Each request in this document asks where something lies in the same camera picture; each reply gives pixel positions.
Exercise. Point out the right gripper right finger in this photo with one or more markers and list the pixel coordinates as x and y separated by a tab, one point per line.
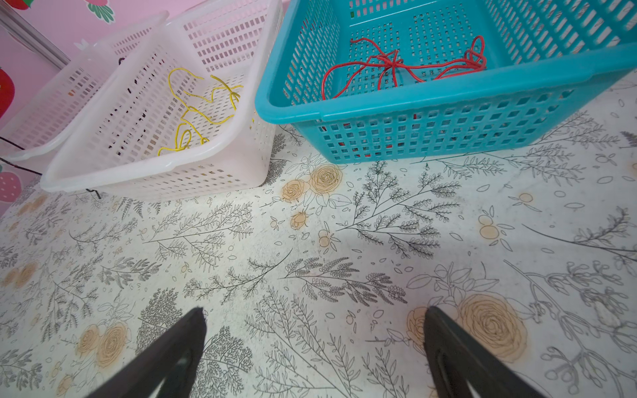
461	367

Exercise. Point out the left white plastic basket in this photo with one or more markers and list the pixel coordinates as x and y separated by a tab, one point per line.
34	136

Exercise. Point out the middle white plastic basket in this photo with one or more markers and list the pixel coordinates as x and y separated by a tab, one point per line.
177	119

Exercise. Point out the white plastic basket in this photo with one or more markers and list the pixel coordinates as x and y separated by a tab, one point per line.
177	119
34	136

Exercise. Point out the teal plastic basket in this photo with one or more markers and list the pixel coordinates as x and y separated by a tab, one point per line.
383	80

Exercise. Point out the left aluminium corner post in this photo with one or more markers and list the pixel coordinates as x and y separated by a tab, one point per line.
22	31

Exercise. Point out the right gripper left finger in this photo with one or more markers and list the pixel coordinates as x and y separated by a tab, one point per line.
167	367

